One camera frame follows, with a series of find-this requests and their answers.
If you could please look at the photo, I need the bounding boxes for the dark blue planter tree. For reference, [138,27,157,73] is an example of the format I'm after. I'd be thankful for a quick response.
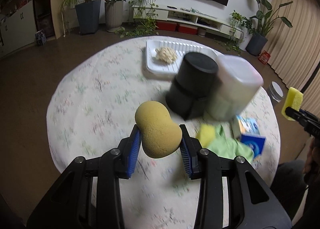
[75,0,101,35]

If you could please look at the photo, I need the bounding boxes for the blue tissue pack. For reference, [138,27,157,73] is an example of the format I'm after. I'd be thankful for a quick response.
[240,134,266,158]

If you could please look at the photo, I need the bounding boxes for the red box by curtain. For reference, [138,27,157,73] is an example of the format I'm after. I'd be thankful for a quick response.
[258,50,271,65]

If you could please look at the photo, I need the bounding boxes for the white ribbed planter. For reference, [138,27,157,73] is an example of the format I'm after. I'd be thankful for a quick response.
[104,0,126,32]

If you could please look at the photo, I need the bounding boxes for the small plant by console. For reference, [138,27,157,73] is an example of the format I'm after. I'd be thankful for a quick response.
[215,10,254,55]

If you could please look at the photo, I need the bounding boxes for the black cylindrical container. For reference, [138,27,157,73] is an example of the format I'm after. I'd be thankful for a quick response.
[165,52,219,120]

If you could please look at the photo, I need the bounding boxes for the beige curtain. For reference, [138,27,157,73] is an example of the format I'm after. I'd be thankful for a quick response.
[265,0,320,109]

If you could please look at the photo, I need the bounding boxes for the green cloth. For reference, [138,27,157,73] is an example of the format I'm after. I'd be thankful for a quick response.
[207,125,254,163]

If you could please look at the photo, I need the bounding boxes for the translucent plastic storage box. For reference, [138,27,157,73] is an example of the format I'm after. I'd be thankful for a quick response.
[206,55,264,121]

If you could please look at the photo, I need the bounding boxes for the cream chenille mop pad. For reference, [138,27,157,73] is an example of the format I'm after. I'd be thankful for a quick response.
[156,47,177,64]

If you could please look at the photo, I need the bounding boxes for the person's right hand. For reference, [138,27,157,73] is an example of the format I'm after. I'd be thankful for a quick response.
[303,137,319,186]

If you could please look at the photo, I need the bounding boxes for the white tv console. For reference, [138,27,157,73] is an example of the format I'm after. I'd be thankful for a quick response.
[132,5,245,40]

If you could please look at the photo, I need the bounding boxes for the bear print tissue pack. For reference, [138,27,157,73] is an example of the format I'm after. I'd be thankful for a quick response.
[231,116,260,139]

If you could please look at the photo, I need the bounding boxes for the tan peanut-shaped sponge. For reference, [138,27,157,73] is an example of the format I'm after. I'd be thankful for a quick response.
[135,101,182,159]

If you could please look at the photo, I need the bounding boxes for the right large leafy plant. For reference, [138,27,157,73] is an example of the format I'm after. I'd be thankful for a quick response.
[245,0,293,56]

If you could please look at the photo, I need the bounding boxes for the yellow rectangular sponge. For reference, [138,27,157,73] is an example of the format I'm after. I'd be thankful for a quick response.
[281,87,303,121]

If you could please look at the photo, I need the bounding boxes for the trailing green pothos plant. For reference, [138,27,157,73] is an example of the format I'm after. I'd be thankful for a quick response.
[116,0,158,38]

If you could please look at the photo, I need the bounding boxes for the red storage box left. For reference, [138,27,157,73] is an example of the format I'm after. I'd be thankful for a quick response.
[156,20,177,31]

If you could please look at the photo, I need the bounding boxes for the white wall cabinets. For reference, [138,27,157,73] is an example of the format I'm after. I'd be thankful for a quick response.
[1,0,37,57]

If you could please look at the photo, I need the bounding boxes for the red storage box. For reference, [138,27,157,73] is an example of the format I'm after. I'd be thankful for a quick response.
[156,20,177,31]
[177,23,198,35]

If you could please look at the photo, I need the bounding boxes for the white plastic tray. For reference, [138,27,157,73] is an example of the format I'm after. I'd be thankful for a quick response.
[145,39,222,76]

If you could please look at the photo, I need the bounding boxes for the red storage box right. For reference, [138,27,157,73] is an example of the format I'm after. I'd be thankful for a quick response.
[177,23,198,35]

